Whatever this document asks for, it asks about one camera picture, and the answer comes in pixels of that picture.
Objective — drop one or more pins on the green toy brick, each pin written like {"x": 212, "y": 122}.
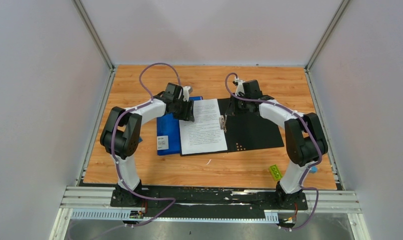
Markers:
{"x": 275, "y": 172}

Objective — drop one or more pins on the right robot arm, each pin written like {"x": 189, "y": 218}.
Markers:
{"x": 304, "y": 137}

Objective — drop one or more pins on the printed paper sheet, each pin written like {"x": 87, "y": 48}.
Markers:
{"x": 203, "y": 135}

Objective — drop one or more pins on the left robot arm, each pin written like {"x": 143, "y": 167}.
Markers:
{"x": 121, "y": 133}

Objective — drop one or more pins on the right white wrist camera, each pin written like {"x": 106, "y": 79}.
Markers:
{"x": 240, "y": 92}

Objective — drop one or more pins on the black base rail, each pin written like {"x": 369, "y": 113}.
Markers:
{"x": 204, "y": 205}

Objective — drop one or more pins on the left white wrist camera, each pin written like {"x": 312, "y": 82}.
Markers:
{"x": 186, "y": 91}

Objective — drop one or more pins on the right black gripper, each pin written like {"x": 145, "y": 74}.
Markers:
{"x": 232, "y": 109}

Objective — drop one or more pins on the white and blue block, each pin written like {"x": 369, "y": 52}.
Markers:
{"x": 313, "y": 170}

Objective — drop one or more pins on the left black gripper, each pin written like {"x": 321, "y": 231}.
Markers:
{"x": 188, "y": 115}

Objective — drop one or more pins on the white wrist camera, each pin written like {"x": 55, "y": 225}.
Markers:
{"x": 240, "y": 92}
{"x": 186, "y": 91}

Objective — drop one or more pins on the beige card sheet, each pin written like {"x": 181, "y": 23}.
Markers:
{"x": 248, "y": 131}

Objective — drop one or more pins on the blue file folder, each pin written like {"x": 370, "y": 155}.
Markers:
{"x": 168, "y": 126}

